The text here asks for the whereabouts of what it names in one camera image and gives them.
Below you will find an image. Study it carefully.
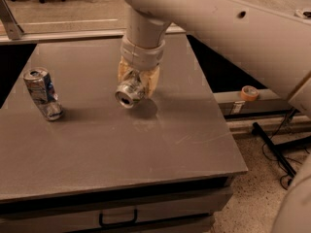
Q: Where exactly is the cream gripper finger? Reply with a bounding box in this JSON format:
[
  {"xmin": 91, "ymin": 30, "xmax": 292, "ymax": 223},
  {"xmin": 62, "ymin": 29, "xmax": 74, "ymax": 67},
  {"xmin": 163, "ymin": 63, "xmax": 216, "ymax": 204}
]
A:
[
  {"xmin": 140, "ymin": 66, "xmax": 160, "ymax": 98},
  {"xmin": 118, "ymin": 57, "xmax": 133, "ymax": 83}
]

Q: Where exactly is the black stand leg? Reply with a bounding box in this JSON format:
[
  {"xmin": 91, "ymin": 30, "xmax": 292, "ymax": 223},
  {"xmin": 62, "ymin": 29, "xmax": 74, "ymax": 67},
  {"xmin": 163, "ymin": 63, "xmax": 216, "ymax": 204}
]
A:
[{"xmin": 253, "ymin": 122, "xmax": 296, "ymax": 179}]

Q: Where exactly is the crushed silver 7up can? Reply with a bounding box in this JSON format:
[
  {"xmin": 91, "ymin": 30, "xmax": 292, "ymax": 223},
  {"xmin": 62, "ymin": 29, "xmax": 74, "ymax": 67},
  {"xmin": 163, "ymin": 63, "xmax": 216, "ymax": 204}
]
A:
[{"xmin": 115, "ymin": 69, "xmax": 145, "ymax": 109}]

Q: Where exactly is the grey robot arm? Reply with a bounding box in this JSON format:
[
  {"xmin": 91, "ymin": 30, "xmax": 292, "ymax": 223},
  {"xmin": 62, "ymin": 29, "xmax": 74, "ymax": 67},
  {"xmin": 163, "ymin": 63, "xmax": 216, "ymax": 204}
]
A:
[{"xmin": 121, "ymin": 0, "xmax": 311, "ymax": 117}]

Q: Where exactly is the black drawer handle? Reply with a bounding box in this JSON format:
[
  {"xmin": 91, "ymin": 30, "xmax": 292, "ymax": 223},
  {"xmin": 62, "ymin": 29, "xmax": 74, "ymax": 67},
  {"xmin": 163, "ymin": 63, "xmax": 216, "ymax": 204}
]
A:
[{"xmin": 98, "ymin": 209, "xmax": 138, "ymax": 229}]

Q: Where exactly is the left metal railing bracket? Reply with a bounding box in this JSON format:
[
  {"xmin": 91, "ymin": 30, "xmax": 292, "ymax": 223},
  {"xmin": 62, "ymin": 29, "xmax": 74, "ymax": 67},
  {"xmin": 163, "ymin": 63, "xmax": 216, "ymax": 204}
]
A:
[{"xmin": 0, "ymin": 0, "xmax": 24, "ymax": 40}]

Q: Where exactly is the grey drawer cabinet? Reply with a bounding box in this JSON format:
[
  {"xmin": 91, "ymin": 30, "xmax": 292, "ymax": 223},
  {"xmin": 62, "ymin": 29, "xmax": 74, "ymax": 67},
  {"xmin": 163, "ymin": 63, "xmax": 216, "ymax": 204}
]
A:
[{"xmin": 0, "ymin": 178, "xmax": 233, "ymax": 233}]

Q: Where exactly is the orange tape roll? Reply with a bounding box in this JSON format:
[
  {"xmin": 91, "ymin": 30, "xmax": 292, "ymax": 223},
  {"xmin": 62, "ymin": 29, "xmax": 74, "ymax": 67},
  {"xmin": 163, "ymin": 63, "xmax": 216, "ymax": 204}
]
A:
[{"xmin": 240, "ymin": 85, "xmax": 259, "ymax": 101}]

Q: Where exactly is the black floor cable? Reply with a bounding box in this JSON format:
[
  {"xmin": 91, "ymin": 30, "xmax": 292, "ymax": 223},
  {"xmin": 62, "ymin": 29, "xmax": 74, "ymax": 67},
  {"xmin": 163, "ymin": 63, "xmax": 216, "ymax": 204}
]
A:
[{"xmin": 261, "ymin": 109, "xmax": 311, "ymax": 191}]

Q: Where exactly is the glass railing panel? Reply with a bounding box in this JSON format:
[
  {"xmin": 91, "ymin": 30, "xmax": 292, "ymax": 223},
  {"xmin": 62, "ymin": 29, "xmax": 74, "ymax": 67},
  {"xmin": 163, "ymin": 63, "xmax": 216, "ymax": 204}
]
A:
[{"xmin": 5, "ymin": 0, "xmax": 311, "ymax": 33}]

